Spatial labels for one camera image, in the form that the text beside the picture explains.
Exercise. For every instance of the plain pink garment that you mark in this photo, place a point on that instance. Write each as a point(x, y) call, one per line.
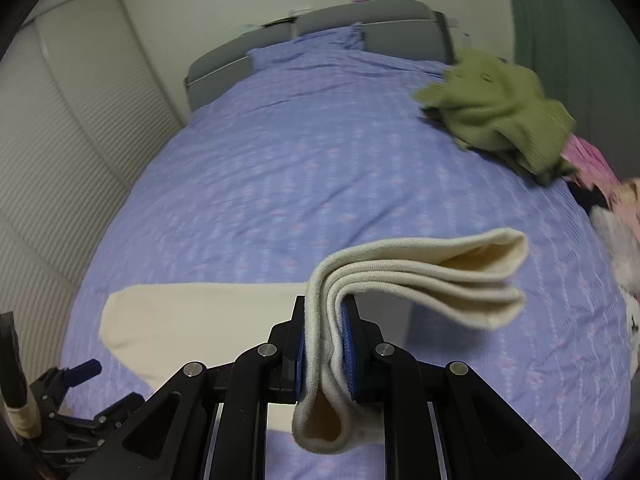
point(590, 160)

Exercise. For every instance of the green curtain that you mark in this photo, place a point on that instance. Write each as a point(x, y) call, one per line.
point(560, 20)

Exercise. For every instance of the white louvered wardrobe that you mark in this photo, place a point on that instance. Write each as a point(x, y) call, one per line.
point(60, 135)

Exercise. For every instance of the grey padded headboard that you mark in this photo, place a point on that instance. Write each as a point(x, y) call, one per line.
point(380, 20)

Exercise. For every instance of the bed with purple sheet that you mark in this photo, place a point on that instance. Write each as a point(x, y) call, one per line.
point(300, 160)

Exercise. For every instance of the white crumpled cloth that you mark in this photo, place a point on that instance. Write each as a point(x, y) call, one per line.
point(620, 250)

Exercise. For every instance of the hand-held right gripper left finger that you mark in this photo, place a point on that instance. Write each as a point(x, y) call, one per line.
point(299, 360)

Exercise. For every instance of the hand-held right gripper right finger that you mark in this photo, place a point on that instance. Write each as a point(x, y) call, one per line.
point(350, 355)

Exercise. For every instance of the cream pants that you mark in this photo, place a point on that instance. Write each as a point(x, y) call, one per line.
point(425, 260)

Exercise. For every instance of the green knitted garment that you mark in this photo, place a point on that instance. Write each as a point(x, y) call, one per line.
point(500, 105)

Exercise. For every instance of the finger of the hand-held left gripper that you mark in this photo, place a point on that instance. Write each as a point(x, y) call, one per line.
point(120, 407)
point(82, 372)

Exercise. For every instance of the black bar with beige tape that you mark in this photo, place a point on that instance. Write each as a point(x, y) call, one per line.
point(15, 375)

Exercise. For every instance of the blue patterned pillow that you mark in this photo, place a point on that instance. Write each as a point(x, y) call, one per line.
point(300, 50)

